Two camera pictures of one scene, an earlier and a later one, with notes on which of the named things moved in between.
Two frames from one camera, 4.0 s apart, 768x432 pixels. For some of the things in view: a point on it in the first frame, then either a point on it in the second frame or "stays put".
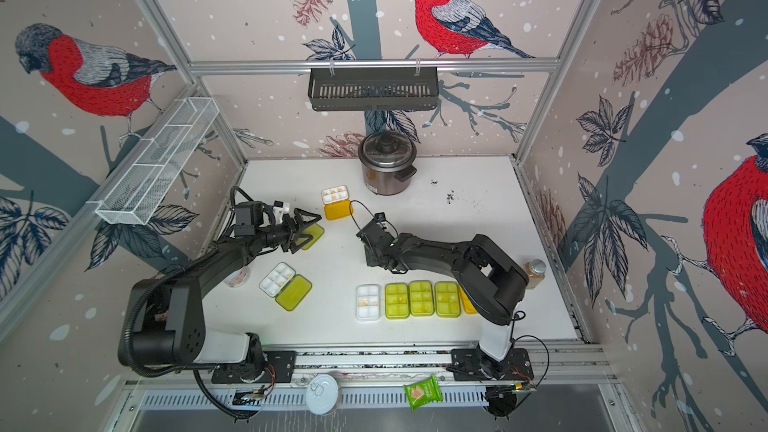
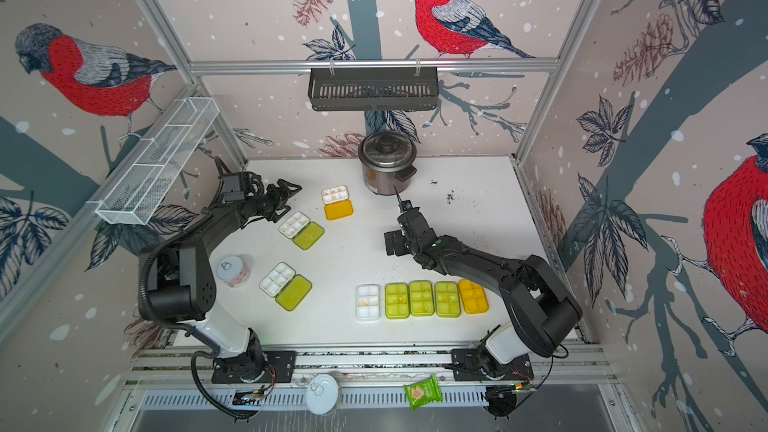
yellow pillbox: x=469 y=307 stays put
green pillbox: x=316 y=231 stays put
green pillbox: x=447 y=299 stays put
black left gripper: x=293 y=232 → x=278 y=200
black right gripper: x=370 y=256 → x=398 y=238
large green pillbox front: x=421 y=298 stays put
